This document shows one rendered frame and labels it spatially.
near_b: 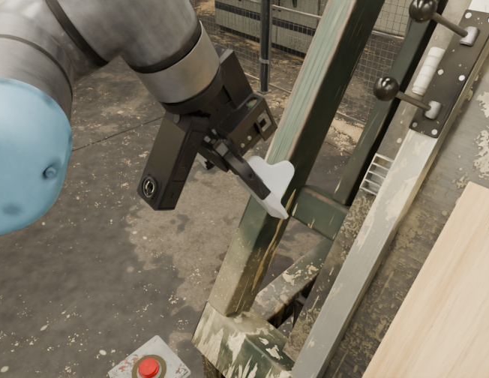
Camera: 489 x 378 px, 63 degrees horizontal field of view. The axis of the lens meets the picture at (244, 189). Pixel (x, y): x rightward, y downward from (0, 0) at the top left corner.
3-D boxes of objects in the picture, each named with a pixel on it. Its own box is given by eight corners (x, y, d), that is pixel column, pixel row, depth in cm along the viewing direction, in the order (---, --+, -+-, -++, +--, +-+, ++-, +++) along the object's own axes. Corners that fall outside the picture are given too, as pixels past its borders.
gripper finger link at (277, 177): (322, 192, 48) (271, 136, 46) (289, 229, 47) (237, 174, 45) (309, 190, 51) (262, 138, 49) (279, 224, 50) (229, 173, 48)
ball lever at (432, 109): (424, 121, 68) (364, 94, 63) (434, 99, 67) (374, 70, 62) (440, 125, 65) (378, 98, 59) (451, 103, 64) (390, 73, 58)
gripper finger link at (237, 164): (277, 192, 45) (223, 135, 42) (268, 202, 45) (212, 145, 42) (261, 189, 49) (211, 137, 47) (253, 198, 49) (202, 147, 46)
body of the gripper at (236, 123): (281, 132, 48) (246, 53, 38) (232, 185, 46) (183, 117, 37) (239, 109, 52) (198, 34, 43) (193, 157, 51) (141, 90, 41)
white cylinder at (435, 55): (433, 50, 70) (412, 94, 72) (429, 45, 68) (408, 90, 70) (450, 54, 69) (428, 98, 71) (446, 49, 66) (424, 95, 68)
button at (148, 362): (135, 372, 79) (133, 367, 78) (152, 358, 82) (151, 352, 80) (146, 386, 77) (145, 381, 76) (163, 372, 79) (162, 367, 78)
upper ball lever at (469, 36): (458, 51, 65) (398, 16, 60) (470, 27, 64) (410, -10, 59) (478, 52, 62) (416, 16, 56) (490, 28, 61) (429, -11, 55)
